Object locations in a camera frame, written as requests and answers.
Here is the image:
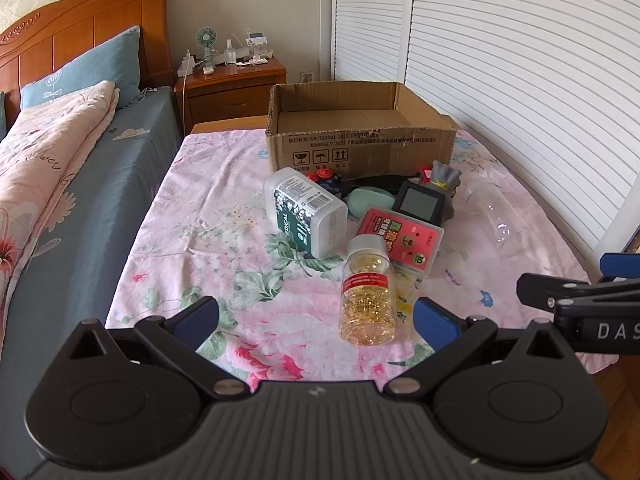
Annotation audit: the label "white desk stand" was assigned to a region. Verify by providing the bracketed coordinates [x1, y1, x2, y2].
[244, 30, 274, 62]

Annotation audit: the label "blue bed sheet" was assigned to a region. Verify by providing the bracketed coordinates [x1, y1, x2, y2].
[0, 85, 183, 476]

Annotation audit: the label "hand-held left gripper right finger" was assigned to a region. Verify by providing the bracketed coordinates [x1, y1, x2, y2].
[384, 297, 581, 403]

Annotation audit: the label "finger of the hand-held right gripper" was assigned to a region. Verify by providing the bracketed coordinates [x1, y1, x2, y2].
[517, 272, 640, 311]
[599, 253, 640, 279]

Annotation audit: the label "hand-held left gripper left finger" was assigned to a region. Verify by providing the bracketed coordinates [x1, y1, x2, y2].
[69, 296, 248, 402]

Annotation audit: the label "red card box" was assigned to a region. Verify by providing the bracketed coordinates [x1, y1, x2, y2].
[356, 205, 446, 273]

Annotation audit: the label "teal oval case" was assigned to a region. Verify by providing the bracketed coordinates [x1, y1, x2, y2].
[347, 186, 396, 218]

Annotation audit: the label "clear bottle of yellow capsules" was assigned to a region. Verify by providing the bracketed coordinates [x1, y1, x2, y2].
[339, 234, 396, 347]

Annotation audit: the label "wide white louvered door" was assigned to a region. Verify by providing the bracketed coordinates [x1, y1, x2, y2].
[405, 0, 640, 261]

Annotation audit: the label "black toy car red wheels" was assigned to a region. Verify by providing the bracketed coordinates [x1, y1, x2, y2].
[304, 169, 351, 196]

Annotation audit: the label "wooden nightstand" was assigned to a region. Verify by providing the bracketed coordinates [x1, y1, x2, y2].
[174, 55, 288, 136]

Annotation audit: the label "clear plastic cup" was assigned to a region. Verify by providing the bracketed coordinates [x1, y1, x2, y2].
[460, 177, 531, 259]

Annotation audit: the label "grey cat figurine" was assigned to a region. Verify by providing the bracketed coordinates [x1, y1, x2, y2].
[422, 160, 463, 226]

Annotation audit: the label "black oval case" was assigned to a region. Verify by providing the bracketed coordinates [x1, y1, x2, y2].
[345, 172, 421, 193]

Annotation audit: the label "white bottle with green label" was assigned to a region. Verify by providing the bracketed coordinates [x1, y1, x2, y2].
[263, 169, 349, 257]

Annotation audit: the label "wooden headboard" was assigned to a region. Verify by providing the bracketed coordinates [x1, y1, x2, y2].
[0, 0, 173, 126]

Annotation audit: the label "blue pillow with flower print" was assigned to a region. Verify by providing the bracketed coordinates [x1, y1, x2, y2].
[20, 25, 143, 111]

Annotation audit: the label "pink floral tablecloth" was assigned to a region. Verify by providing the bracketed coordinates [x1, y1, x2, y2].
[105, 127, 608, 396]

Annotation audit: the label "black digital timer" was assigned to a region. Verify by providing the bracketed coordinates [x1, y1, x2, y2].
[391, 180, 453, 226]

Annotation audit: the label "narrow white louvered door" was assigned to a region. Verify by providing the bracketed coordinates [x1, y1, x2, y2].
[332, 0, 416, 86]

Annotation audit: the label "white cable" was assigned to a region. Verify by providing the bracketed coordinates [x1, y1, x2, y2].
[181, 50, 194, 133]

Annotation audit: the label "small green desk fan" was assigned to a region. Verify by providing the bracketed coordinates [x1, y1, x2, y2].
[195, 27, 217, 68]

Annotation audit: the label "pink quilt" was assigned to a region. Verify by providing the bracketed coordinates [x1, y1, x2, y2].
[0, 80, 121, 341]

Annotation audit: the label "brown cardboard box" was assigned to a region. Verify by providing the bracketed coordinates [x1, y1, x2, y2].
[264, 81, 461, 178]

